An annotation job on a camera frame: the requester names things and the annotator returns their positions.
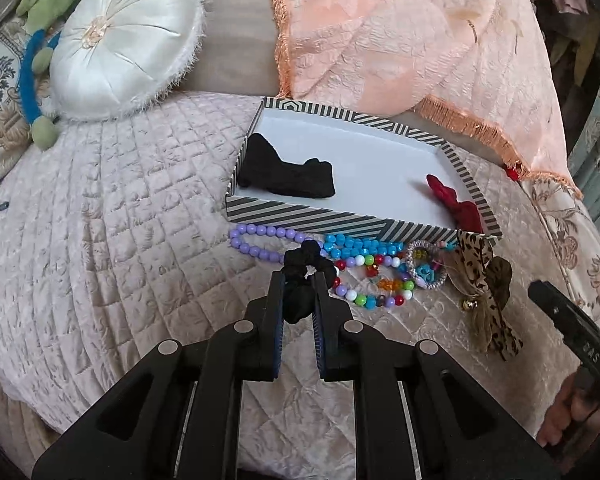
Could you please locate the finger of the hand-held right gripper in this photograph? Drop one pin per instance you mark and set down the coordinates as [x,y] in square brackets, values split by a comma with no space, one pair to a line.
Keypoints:
[555,307]

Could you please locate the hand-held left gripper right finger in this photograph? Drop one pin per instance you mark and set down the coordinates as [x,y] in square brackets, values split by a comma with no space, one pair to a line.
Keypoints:
[317,320]

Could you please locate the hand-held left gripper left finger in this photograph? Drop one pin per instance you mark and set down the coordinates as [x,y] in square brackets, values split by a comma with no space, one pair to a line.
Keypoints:
[278,320]

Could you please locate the dark fabric scrunchie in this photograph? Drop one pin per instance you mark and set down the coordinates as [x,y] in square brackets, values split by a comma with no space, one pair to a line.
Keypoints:
[300,260]

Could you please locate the leopard print bow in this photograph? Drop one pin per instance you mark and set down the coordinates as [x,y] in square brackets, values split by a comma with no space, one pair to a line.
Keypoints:
[490,285]

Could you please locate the silver beaded bangle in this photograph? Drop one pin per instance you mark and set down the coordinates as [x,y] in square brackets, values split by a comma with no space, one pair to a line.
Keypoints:
[432,285]

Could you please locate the striped cardboard box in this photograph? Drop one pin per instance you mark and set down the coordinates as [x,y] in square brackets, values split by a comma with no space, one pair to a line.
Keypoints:
[370,160]

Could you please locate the person's right hand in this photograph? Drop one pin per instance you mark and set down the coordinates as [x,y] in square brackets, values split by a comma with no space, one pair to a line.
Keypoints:
[557,410]

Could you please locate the cream floral cloth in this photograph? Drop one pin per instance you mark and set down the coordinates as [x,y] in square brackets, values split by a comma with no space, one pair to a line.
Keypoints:
[570,260]

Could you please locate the red fabric bow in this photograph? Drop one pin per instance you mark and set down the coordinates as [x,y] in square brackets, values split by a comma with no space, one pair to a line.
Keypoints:
[460,210]

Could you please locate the small red object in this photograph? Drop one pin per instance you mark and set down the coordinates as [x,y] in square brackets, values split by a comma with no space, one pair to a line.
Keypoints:
[512,172]

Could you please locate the black fabric hair band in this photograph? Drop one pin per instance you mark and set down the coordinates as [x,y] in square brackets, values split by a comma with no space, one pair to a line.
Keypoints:
[280,175]

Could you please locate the pale teal patterned cloth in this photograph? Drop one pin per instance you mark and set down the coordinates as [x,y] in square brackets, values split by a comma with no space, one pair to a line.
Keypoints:
[597,135]

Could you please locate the pale quilted blanket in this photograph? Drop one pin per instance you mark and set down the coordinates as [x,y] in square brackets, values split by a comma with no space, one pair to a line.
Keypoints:
[130,210]

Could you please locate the peach fringed cloth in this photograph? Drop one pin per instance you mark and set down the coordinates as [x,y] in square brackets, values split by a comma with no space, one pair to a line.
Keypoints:
[405,35]

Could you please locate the white round satin cushion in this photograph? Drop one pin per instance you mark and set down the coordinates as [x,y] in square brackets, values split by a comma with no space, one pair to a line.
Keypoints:
[125,35]

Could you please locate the blue plush loop with pompoms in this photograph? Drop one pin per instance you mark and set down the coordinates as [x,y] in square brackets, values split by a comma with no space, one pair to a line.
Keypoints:
[27,90]

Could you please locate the floral embroidered cushion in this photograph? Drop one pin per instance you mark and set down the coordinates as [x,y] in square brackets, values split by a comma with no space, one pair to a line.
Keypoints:
[0,85]

